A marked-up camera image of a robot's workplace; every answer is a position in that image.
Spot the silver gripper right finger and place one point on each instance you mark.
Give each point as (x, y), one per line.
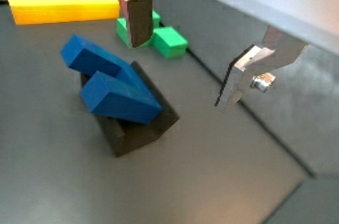
(250, 70)

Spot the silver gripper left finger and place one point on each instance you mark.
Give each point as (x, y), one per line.
(138, 15)

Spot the blue U-shaped block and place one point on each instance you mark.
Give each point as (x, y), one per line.
(116, 92)

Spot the green zigzag block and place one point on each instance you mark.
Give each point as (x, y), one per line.
(166, 40)

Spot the yellow long bar block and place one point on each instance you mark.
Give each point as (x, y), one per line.
(32, 12)

